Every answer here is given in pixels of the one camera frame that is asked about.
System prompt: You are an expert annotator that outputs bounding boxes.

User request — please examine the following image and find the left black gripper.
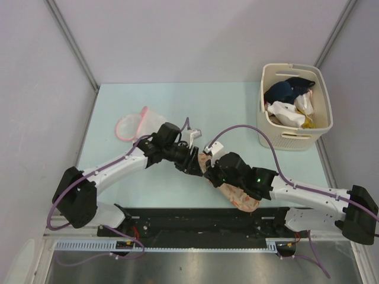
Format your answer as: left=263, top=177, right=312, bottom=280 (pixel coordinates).
left=163, top=142, right=203, bottom=177

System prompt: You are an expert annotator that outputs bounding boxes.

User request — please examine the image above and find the floral orange bra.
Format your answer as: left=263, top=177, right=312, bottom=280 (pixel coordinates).
left=198, top=153, right=260, bottom=213

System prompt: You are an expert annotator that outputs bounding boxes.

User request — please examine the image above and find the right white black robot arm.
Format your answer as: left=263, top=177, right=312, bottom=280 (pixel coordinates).
left=199, top=152, right=378, bottom=245

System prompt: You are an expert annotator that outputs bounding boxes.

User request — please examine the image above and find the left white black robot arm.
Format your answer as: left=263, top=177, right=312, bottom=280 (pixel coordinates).
left=52, top=122, right=203, bottom=237

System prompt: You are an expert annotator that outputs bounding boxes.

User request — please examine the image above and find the cream plastic laundry basket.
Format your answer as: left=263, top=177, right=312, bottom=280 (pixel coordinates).
left=257, top=63, right=333, bottom=151

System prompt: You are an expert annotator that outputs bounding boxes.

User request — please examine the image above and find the white pink plastic bag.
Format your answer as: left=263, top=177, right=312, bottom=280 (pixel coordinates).
left=294, top=90, right=314, bottom=116

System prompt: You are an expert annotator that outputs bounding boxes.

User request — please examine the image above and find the yellow garment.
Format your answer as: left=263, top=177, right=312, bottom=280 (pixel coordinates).
left=296, top=109, right=316, bottom=129

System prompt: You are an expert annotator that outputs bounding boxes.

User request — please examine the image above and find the dark navy garment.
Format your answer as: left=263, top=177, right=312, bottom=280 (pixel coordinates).
left=264, top=77, right=316, bottom=104

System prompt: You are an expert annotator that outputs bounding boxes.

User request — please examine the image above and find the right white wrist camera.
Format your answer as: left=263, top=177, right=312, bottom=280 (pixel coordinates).
left=203, top=141, right=225, bottom=158

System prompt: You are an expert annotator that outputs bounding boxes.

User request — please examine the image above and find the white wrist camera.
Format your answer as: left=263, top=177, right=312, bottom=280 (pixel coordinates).
left=203, top=141, right=225, bottom=158
left=182, top=128, right=202, bottom=147

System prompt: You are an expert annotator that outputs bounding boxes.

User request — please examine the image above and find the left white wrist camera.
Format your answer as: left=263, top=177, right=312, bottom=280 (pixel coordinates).
left=182, top=128, right=202, bottom=147

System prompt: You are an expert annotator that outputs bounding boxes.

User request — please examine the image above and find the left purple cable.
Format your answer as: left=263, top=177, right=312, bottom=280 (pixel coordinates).
left=47, top=117, right=190, bottom=261

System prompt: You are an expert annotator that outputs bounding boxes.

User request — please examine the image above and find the purple cable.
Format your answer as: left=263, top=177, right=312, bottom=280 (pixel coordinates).
left=47, top=117, right=190, bottom=261
left=207, top=125, right=379, bottom=279

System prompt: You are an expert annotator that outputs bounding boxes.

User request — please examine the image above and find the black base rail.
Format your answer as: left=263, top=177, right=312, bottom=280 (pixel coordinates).
left=97, top=206, right=300, bottom=249

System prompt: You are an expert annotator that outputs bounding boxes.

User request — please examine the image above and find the white slotted cable duct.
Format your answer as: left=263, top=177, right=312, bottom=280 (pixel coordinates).
left=54, top=239, right=289, bottom=253

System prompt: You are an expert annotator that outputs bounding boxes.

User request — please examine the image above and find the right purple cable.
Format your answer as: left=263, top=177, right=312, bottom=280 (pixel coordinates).
left=207, top=125, right=379, bottom=279

